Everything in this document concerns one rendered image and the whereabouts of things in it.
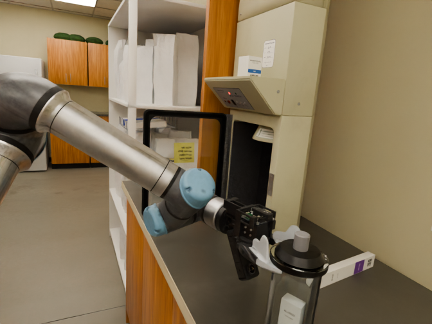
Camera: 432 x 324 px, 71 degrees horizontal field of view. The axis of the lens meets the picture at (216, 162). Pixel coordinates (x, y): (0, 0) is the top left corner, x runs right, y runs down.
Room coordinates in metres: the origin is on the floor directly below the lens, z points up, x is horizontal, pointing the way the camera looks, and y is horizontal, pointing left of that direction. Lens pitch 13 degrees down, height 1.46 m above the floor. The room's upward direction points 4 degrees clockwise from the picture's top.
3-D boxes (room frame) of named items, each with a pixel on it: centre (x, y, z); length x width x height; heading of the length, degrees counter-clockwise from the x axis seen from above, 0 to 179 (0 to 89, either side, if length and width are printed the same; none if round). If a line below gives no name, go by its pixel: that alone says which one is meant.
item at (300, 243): (0.52, -0.17, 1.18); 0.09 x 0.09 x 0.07
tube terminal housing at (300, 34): (1.07, -0.22, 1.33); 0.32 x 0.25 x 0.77; 26
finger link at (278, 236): (0.59, -0.17, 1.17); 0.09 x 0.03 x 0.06; 65
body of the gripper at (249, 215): (0.63, -0.08, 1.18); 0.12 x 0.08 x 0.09; 41
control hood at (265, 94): (1.00, -0.06, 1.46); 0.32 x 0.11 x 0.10; 26
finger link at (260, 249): (0.53, -0.11, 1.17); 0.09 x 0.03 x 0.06; 17
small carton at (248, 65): (0.95, -0.08, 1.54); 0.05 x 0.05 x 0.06; 32
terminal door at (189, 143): (1.10, 0.12, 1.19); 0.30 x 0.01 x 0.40; 108
